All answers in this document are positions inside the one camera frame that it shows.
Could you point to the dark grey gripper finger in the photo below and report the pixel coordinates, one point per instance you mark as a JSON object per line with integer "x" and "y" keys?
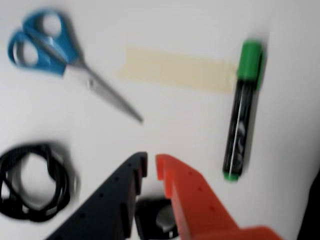
{"x": 105, "y": 207}

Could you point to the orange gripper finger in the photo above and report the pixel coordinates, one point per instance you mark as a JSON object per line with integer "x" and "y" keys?
{"x": 200, "y": 205}

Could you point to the green capped black marker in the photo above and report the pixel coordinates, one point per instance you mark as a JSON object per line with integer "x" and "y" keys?
{"x": 246, "y": 112}

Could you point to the black fabric bag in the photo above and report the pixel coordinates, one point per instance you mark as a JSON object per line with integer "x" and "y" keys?
{"x": 313, "y": 215}

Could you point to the long beige masking tape strip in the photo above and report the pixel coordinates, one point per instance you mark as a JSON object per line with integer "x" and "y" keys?
{"x": 180, "y": 68}

